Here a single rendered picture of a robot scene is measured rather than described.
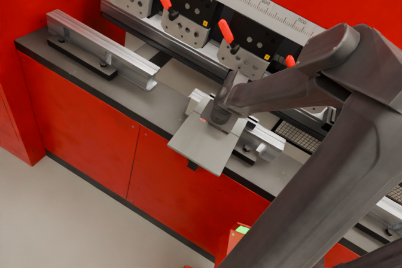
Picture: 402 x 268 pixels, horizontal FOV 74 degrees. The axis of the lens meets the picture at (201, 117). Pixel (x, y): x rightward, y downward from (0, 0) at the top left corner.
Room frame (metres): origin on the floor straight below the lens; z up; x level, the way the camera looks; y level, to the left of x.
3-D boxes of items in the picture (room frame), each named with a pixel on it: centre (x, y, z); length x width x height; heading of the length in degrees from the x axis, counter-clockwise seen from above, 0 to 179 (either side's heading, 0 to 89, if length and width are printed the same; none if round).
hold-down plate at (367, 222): (0.58, -0.66, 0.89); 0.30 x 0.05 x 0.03; 82
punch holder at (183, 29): (0.75, 0.15, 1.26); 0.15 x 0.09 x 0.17; 82
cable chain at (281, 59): (1.09, -0.33, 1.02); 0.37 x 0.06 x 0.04; 82
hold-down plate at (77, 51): (0.75, 0.53, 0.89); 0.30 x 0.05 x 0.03; 82
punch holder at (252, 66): (0.72, -0.05, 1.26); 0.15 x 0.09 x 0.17; 82
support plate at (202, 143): (0.57, -0.05, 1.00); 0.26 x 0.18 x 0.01; 172
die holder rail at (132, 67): (0.80, 0.47, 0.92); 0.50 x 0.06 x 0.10; 82
